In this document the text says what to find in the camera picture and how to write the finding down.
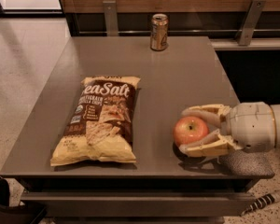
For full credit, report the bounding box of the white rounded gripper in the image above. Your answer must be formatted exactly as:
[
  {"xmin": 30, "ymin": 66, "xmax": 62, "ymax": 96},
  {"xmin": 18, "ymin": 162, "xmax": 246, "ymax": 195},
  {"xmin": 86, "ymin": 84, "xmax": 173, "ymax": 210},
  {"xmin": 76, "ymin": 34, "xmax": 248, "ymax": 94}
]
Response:
[{"xmin": 179, "ymin": 102, "xmax": 275, "ymax": 157}]

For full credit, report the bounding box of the red yellow apple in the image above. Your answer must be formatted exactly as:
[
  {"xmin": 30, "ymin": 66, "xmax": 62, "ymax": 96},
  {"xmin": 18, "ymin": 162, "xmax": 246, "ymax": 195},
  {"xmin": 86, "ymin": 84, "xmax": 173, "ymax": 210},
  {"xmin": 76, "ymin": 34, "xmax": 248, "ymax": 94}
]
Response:
[{"xmin": 173, "ymin": 116, "xmax": 209, "ymax": 147}]

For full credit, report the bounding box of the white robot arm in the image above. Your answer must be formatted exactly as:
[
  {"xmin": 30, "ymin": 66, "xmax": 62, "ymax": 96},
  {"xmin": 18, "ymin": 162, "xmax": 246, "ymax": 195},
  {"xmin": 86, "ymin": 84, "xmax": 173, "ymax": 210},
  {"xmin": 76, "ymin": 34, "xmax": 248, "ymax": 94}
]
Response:
[{"xmin": 179, "ymin": 102, "xmax": 280, "ymax": 157}]

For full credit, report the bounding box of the orange soda can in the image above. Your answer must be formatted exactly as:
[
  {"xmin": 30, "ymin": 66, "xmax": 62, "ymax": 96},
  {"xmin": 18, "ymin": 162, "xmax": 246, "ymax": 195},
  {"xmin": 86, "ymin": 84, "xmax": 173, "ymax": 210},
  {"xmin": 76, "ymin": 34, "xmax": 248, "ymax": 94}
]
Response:
[{"xmin": 150, "ymin": 13, "xmax": 169, "ymax": 51}]

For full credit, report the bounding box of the sea salt chips bag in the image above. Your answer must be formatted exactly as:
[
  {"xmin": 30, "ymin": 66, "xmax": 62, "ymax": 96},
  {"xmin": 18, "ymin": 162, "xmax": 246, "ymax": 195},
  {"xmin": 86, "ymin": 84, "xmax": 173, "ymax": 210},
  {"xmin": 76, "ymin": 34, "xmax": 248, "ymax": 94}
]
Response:
[{"xmin": 50, "ymin": 76, "xmax": 140, "ymax": 166}]

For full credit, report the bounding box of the black white striped cable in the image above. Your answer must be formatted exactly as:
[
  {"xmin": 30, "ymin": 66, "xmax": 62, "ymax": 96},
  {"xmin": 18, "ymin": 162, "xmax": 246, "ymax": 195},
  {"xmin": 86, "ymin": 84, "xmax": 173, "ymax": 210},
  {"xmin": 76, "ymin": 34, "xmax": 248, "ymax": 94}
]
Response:
[{"xmin": 241, "ymin": 187, "xmax": 280, "ymax": 217}]

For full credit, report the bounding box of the grey metal bracket right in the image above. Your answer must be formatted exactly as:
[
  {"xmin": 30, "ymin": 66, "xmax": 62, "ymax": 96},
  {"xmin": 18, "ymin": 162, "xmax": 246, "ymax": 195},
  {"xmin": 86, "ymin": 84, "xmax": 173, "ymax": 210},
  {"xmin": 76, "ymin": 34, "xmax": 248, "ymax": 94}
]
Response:
[{"xmin": 236, "ymin": 0, "xmax": 267, "ymax": 46}]

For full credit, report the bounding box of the grey metal bracket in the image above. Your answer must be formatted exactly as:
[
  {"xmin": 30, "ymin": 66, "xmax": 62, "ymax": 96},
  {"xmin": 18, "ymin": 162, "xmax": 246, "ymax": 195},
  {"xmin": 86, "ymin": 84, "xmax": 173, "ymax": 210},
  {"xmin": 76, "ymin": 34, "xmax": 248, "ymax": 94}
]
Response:
[
  {"xmin": 103, "ymin": 0, "xmax": 119, "ymax": 36},
  {"xmin": 236, "ymin": 0, "xmax": 267, "ymax": 46}
]

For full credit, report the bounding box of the grey metal bracket left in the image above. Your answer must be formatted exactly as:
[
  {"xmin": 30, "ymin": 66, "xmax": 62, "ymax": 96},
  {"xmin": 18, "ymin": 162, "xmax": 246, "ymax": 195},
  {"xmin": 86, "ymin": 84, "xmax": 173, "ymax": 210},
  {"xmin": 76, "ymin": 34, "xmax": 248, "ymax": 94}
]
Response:
[{"xmin": 103, "ymin": 0, "xmax": 119, "ymax": 36}]

